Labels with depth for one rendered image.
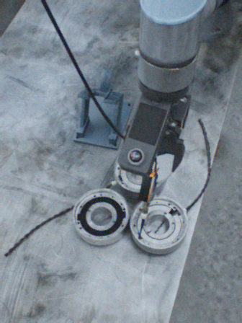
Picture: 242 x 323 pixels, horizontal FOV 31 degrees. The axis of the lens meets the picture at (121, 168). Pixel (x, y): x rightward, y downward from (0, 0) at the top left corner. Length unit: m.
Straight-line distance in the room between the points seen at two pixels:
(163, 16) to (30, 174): 0.51
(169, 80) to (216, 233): 1.21
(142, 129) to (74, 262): 0.33
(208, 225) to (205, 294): 0.27
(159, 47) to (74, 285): 0.46
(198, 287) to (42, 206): 0.89
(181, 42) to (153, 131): 0.13
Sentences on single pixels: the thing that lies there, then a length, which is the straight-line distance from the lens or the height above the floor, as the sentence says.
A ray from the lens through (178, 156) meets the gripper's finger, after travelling 0.68.
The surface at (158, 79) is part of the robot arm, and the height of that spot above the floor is 1.15.
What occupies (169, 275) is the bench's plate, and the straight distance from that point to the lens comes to 0.81.
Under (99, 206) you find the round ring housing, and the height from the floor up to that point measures 0.83.
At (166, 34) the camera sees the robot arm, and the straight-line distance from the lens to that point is 0.54.
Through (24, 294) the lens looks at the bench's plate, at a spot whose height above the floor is 0.80.
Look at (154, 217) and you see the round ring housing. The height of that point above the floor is 0.82.
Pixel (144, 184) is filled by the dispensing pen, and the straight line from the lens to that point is 0.73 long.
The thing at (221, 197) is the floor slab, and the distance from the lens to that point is 1.80.
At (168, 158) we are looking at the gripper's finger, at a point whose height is 1.00.
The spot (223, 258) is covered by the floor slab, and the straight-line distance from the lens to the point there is 1.70.
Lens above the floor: 1.57
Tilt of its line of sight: 58 degrees down
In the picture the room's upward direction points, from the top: 5 degrees counter-clockwise
